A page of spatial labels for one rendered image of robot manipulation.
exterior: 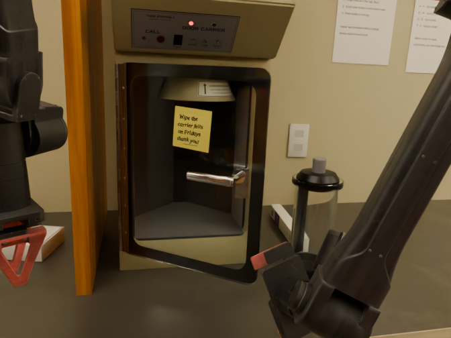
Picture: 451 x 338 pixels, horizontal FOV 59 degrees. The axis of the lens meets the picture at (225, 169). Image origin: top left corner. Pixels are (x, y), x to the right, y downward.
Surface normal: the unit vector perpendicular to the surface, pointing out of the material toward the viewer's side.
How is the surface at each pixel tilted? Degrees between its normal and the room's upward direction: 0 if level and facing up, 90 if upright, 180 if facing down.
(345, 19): 90
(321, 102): 90
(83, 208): 90
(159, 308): 0
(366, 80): 90
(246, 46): 135
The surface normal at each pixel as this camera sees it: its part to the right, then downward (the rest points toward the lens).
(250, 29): 0.12, 0.86
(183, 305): 0.04, -0.97
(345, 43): 0.22, 0.25
